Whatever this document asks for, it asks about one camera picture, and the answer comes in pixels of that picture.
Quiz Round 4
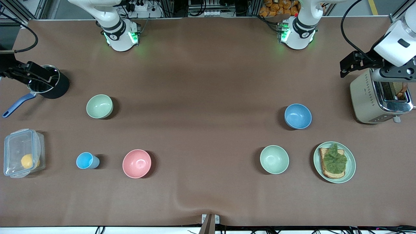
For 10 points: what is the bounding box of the blue bowl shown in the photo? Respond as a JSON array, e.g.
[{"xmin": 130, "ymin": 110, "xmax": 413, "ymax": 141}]
[{"xmin": 284, "ymin": 104, "xmax": 312, "ymax": 130}]

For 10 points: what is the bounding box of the sage green bowl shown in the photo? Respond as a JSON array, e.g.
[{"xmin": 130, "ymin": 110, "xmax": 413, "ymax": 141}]
[{"xmin": 86, "ymin": 94, "xmax": 114, "ymax": 119}]

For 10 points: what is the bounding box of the mint green bowl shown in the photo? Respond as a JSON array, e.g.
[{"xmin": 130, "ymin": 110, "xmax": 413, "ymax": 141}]
[{"xmin": 260, "ymin": 145, "xmax": 290, "ymax": 175}]

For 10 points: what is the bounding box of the pink bowl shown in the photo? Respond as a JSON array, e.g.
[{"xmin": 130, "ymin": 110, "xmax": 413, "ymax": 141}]
[{"xmin": 122, "ymin": 149, "xmax": 152, "ymax": 179}]

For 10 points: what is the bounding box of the cream toaster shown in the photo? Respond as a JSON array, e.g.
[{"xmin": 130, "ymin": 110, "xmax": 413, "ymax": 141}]
[{"xmin": 350, "ymin": 67, "xmax": 415, "ymax": 124}]

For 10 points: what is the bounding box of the brown bread slice in toaster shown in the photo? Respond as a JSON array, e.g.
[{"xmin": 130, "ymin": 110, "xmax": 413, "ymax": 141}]
[{"xmin": 395, "ymin": 82, "xmax": 409, "ymax": 98}]

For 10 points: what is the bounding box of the clear plastic lidded container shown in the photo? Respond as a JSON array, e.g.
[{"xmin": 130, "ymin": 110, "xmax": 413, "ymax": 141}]
[{"xmin": 3, "ymin": 129, "xmax": 46, "ymax": 178}]

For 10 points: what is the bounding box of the yellow lemon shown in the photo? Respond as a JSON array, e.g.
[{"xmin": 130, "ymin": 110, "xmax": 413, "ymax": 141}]
[{"xmin": 21, "ymin": 154, "xmax": 40, "ymax": 169}]

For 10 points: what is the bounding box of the bag of orange snacks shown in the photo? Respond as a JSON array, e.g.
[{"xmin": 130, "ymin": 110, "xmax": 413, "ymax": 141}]
[{"xmin": 259, "ymin": 0, "xmax": 299, "ymax": 17}]

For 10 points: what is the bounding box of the green lettuce leaf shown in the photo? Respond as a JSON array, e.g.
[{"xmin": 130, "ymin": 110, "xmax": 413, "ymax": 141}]
[{"xmin": 323, "ymin": 144, "xmax": 347, "ymax": 174}]

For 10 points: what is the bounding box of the blue cup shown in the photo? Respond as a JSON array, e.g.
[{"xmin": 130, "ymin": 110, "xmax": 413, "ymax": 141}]
[{"xmin": 76, "ymin": 152, "xmax": 100, "ymax": 170}]

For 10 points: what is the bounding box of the mint green plate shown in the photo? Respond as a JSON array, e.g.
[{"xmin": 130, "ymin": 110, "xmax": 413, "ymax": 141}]
[{"xmin": 313, "ymin": 141, "xmax": 357, "ymax": 184}]

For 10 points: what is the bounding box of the toast slice under lettuce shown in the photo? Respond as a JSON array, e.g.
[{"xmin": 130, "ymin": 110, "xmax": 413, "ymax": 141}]
[{"xmin": 318, "ymin": 148, "xmax": 345, "ymax": 179}]

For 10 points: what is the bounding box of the white power strip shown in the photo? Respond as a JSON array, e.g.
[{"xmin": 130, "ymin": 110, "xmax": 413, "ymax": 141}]
[{"xmin": 125, "ymin": 0, "xmax": 149, "ymax": 12}]

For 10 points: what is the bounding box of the white connector block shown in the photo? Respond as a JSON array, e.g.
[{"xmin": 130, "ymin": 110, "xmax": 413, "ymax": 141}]
[{"xmin": 188, "ymin": 9, "xmax": 237, "ymax": 18}]

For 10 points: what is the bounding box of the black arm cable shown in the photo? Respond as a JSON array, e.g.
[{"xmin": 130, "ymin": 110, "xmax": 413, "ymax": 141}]
[
  {"xmin": 340, "ymin": 0, "xmax": 369, "ymax": 56},
  {"xmin": 0, "ymin": 12, "xmax": 39, "ymax": 53}
]

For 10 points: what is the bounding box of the black saucepan with blue handle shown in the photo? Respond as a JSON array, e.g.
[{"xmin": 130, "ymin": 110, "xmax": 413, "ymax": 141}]
[{"xmin": 3, "ymin": 65, "xmax": 70, "ymax": 118}]

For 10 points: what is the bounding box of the aluminium frame profile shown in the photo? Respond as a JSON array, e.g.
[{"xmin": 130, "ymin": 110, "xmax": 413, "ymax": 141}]
[
  {"xmin": 0, "ymin": 0, "xmax": 49, "ymax": 27},
  {"xmin": 388, "ymin": 0, "xmax": 416, "ymax": 25}
]

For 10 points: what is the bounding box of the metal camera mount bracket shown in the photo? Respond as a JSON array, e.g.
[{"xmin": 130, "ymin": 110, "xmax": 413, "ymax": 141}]
[{"xmin": 199, "ymin": 214, "xmax": 220, "ymax": 234}]

